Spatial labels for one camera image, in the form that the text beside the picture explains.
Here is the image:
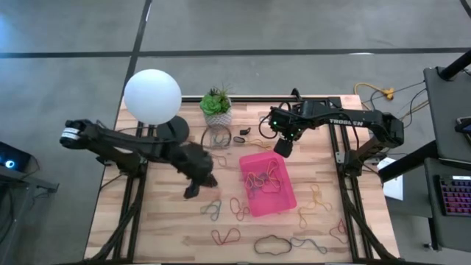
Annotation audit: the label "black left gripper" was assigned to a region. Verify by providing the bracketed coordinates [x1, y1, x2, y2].
[172, 141, 219, 200]

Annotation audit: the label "rubber bands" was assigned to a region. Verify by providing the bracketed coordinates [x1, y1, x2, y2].
[242, 160, 283, 188]

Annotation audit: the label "yellow rubber band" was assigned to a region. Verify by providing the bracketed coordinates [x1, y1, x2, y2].
[297, 183, 333, 230]
[245, 138, 273, 151]

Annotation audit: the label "thin brown rubber band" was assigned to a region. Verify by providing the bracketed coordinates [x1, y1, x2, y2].
[213, 153, 229, 169]

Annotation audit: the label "pink plastic bin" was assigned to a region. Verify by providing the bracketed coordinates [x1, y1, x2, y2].
[238, 149, 298, 218]

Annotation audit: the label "large black rubber band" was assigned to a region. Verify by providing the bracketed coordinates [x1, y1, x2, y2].
[253, 234, 293, 257]

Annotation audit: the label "green succulent in white pot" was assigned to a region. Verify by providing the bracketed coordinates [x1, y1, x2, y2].
[199, 83, 235, 130]

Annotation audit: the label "white globe table lamp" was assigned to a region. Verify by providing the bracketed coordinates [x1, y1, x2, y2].
[123, 68, 191, 147]

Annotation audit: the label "white paper sheet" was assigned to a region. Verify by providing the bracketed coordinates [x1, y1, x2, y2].
[377, 156, 405, 202]

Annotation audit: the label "black metal beam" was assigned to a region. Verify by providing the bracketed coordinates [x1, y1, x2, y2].
[378, 139, 439, 184]

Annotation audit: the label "black metal stand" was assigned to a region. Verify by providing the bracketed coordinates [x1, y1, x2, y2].
[0, 165, 60, 255]

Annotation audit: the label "grey desk top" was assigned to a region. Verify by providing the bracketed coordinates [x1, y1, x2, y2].
[422, 66, 471, 166]
[423, 157, 471, 253]

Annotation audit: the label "black desk leg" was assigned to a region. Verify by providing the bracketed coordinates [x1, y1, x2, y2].
[422, 216, 441, 252]

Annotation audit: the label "black phone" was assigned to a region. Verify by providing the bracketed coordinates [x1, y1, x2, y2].
[454, 116, 471, 135]

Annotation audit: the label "backlit black keyboard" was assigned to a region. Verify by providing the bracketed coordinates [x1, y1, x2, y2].
[436, 174, 471, 217]

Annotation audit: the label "black round pole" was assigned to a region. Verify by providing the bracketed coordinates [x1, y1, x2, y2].
[437, 49, 471, 81]

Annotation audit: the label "black device with blue light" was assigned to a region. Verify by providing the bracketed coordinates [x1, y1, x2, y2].
[0, 141, 32, 172]

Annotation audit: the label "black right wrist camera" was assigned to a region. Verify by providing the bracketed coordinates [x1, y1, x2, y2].
[273, 138, 295, 159]

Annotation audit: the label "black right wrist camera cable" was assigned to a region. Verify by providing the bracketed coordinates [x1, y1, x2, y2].
[258, 116, 280, 140]

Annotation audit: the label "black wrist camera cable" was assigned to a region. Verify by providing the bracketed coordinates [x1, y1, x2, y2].
[200, 125, 233, 151]
[258, 116, 280, 140]

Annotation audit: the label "black left wrist camera cable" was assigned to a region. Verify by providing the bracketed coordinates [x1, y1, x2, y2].
[200, 125, 233, 151]

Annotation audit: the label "black lamp cable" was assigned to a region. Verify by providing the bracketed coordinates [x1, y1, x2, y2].
[112, 126, 163, 135]

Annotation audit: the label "yellow floor cable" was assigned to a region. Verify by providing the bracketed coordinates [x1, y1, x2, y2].
[353, 82, 431, 122]

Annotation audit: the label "black floor cable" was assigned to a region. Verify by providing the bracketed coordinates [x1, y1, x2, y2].
[362, 80, 430, 122]

